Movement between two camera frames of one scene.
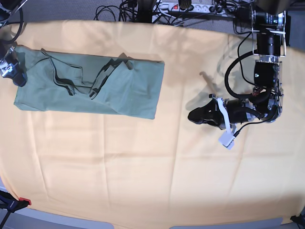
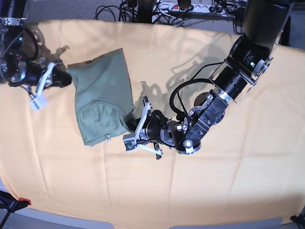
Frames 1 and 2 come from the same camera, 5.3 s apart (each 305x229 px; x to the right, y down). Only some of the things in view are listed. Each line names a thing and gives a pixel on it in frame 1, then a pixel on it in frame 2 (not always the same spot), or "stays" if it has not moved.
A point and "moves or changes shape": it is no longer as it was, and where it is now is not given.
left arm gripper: x=9 y=63 to x=37 y=76
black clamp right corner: x=300 y=220 stays
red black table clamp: x=12 y=204 stays
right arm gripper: x=236 y=110 to x=154 y=129
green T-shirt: x=119 y=85 moves or changes shape
